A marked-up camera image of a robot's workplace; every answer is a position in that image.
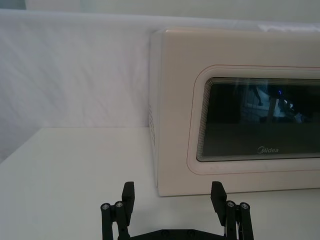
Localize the white curtain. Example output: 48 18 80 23
0 0 320 163

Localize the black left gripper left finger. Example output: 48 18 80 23
100 181 136 240

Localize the cream microwave oven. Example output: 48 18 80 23
148 26 320 198

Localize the white table cloth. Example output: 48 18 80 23
0 126 320 240

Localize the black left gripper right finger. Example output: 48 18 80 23
210 181 255 240

